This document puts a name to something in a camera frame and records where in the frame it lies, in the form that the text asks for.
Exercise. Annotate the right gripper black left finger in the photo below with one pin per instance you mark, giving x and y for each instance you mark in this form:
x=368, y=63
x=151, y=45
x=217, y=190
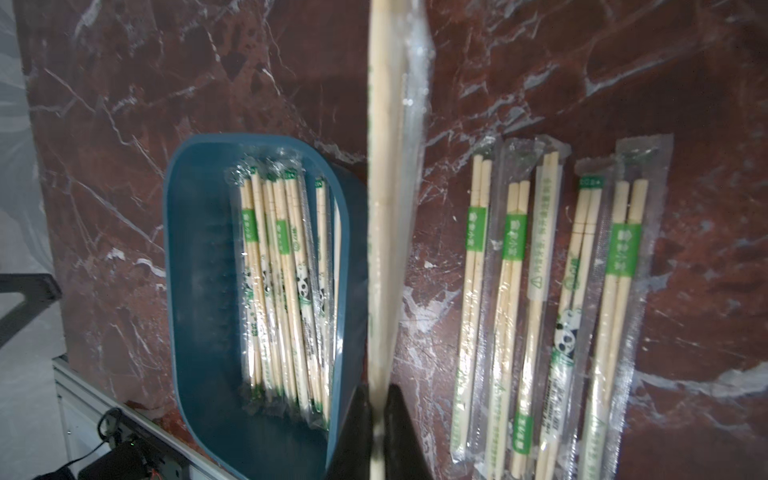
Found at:
x=351, y=459

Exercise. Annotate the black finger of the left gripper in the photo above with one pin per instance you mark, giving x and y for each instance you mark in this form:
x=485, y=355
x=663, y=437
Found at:
x=38, y=290

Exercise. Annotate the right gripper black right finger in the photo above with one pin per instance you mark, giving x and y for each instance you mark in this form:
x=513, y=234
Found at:
x=404, y=458

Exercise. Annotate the teal storage box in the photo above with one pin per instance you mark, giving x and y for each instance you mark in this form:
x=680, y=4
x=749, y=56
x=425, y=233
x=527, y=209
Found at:
x=203, y=308

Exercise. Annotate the chopstick pair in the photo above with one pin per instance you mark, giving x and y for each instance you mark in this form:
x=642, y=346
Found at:
x=505, y=254
x=560, y=400
x=546, y=200
x=399, y=54
x=628, y=232
x=475, y=241

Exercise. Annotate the wrapped chopsticks in box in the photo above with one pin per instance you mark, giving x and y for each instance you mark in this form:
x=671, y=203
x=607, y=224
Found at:
x=287, y=240

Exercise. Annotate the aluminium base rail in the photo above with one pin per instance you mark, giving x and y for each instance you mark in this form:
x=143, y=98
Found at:
x=108, y=440

